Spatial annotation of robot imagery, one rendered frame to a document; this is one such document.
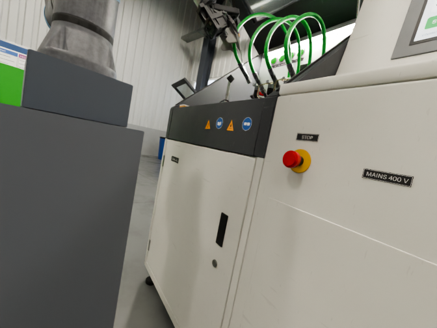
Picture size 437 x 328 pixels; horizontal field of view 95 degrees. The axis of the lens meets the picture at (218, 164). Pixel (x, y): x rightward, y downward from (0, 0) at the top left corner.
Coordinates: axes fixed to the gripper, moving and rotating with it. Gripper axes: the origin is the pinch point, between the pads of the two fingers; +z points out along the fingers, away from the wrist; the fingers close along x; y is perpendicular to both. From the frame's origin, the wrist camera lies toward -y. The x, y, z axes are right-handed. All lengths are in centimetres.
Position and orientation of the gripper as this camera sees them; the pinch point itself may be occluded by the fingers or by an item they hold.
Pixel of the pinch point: (238, 48)
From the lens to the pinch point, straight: 95.2
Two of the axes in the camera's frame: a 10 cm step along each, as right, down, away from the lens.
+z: 5.5, 8.1, 1.9
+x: 4.1, -0.7, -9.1
